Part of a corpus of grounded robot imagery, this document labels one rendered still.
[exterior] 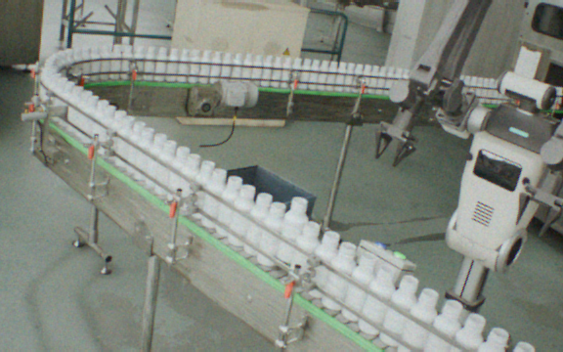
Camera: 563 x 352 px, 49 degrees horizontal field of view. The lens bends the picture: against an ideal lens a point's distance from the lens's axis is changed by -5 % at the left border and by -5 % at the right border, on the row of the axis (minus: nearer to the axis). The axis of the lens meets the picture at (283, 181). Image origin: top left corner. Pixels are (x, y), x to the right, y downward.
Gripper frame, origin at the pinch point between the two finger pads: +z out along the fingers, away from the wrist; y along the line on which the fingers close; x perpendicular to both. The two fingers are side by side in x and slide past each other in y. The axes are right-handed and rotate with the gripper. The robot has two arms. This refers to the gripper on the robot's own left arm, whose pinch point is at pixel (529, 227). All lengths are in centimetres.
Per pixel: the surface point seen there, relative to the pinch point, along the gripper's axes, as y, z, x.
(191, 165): -89, 25, -11
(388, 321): -15.7, 33.8, -18.7
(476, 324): 2.8, 24.4, -24.5
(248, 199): -65, 26, -14
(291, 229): -49, 26, -17
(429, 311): -7.8, 27.1, -21.8
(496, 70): -216, -216, 638
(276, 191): -98, 24, 54
